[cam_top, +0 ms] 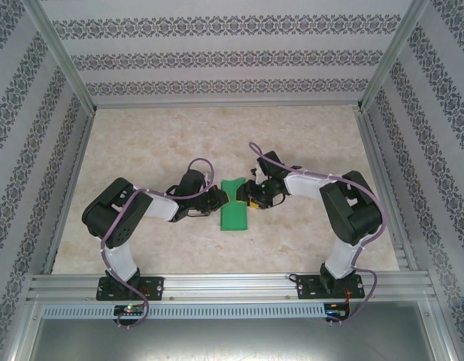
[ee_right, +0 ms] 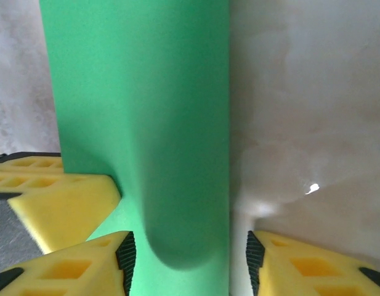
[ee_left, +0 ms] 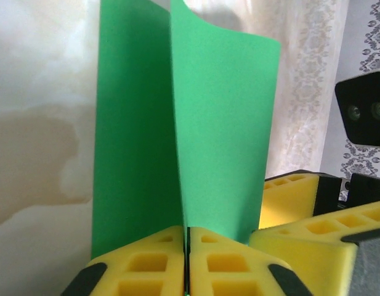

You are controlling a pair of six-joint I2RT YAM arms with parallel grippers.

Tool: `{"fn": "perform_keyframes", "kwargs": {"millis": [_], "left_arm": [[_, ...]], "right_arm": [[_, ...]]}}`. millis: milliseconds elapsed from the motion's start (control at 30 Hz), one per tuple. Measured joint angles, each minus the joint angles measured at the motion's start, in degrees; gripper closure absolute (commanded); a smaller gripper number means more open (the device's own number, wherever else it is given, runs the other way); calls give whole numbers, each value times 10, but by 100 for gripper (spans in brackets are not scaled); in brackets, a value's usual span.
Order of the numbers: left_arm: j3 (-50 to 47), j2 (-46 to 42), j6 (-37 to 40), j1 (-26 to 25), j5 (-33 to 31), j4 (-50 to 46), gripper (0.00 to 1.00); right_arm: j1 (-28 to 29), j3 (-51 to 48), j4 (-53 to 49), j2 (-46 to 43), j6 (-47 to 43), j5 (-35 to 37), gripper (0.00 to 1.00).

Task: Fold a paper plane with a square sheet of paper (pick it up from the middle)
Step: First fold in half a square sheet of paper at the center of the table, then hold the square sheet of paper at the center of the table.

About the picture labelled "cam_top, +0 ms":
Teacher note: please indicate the aluminium frame bar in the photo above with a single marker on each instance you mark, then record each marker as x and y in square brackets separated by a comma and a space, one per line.
[392, 52]
[70, 188]
[64, 52]
[24, 331]
[374, 150]
[443, 346]

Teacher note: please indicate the grey metal panel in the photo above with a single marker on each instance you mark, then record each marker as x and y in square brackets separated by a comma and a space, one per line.
[231, 342]

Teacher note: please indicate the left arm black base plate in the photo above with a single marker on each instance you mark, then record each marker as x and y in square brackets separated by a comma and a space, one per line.
[156, 286]

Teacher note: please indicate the aluminium mounting rail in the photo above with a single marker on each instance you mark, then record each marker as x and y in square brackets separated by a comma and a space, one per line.
[231, 286]

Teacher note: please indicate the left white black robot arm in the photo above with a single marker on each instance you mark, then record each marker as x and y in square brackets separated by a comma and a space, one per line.
[119, 259]

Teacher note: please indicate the green paper sheet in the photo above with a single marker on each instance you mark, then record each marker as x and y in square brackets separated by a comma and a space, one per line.
[233, 218]

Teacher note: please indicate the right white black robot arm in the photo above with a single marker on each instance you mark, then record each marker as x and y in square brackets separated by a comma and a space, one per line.
[340, 255]

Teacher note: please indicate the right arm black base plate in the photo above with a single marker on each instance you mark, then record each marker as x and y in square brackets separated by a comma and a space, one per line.
[307, 287]

